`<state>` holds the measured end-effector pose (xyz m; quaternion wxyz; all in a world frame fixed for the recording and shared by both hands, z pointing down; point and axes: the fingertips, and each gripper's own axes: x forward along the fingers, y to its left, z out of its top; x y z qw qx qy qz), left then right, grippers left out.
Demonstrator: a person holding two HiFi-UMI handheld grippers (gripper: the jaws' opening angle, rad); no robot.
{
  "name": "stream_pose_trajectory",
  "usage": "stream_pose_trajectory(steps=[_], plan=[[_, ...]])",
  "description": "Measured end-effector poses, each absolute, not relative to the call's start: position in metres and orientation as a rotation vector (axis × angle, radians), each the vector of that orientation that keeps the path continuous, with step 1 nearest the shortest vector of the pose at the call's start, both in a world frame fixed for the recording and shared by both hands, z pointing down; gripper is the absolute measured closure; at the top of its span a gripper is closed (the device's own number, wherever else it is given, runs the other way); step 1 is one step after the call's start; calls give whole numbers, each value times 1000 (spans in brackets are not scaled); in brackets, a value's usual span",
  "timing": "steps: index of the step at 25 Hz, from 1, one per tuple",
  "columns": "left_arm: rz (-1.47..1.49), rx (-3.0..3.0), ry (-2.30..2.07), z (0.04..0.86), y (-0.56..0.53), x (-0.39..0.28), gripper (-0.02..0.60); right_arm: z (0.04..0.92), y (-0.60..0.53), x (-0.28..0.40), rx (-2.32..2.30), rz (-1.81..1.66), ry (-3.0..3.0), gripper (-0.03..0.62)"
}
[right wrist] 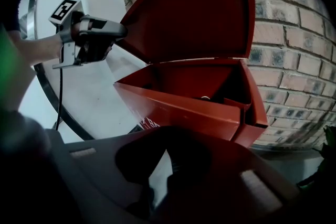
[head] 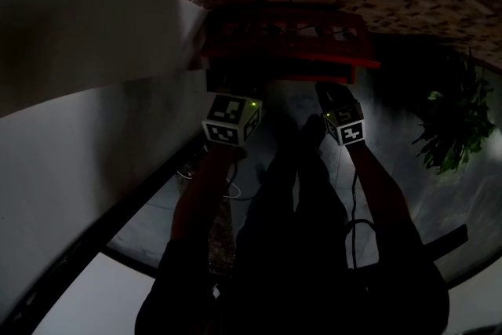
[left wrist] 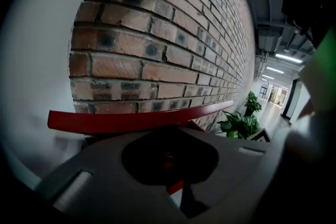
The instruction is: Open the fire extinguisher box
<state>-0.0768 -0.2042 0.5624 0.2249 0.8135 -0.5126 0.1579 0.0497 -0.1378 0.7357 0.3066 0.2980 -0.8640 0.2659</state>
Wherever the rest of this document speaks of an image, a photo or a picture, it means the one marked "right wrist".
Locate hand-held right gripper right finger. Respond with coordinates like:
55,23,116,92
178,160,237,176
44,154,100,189
146,125,301,224

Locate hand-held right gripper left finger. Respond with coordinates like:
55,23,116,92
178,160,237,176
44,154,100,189
48,126,166,224

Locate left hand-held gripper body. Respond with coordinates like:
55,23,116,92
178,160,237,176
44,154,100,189
48,0,114,70

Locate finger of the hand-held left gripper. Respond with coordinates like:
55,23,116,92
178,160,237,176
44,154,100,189
78,15,129,40

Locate red metal box lid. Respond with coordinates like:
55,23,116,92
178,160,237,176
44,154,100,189
119,0,256,64

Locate person's left forearm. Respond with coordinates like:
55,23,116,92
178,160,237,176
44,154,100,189
10,33,64,67

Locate person's left hand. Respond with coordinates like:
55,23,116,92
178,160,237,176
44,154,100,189
70,12,84,42

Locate person's dark shirt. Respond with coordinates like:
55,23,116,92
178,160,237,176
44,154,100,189
4,0,22,34

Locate green potted plant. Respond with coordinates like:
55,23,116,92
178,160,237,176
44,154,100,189
296,125,336,190

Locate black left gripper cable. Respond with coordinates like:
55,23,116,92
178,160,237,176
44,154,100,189
54,67,65,131

